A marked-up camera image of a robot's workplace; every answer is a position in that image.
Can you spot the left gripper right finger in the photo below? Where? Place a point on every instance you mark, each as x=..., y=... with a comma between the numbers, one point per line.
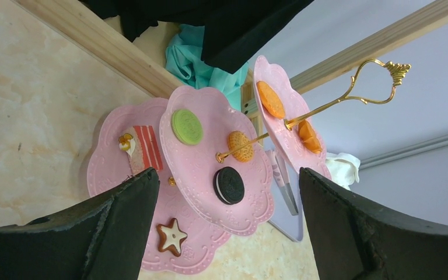
x=354, y=237

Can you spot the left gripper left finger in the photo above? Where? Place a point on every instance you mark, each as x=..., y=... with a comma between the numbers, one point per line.
x=103, y=237

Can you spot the lavender serving tray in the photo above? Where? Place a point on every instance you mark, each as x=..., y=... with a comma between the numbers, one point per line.
x=290, y=226

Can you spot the brown star cookie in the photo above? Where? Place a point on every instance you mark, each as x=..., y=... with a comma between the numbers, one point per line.
x=171, y=237

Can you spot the pink-tipped metal tongs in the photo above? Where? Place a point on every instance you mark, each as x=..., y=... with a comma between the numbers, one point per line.
x=281, y=176

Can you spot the red striped cake slice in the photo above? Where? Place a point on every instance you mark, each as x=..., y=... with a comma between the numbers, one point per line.
x=141, y=145

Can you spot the orange macaron top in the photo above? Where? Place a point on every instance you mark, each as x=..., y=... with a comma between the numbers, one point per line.
x=308, y=137

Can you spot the black macaron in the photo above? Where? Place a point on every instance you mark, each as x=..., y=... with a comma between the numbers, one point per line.
x=228, y=185

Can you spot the pink three-tier cake stand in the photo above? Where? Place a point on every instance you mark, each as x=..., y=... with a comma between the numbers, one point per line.
x=186, y=191

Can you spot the green macaron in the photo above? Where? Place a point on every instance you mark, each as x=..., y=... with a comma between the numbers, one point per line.
x=186, y=127

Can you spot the white towel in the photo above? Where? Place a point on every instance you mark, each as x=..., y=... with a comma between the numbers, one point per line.
x=344, y=168

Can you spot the teal cloth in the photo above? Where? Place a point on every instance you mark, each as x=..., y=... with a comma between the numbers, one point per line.
x=183, y=60

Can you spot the wooden clothes rack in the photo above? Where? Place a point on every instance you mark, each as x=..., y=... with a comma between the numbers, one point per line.
x=81, y=26

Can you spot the black t-shirt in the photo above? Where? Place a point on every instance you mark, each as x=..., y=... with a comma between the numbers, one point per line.
x=234, y=30

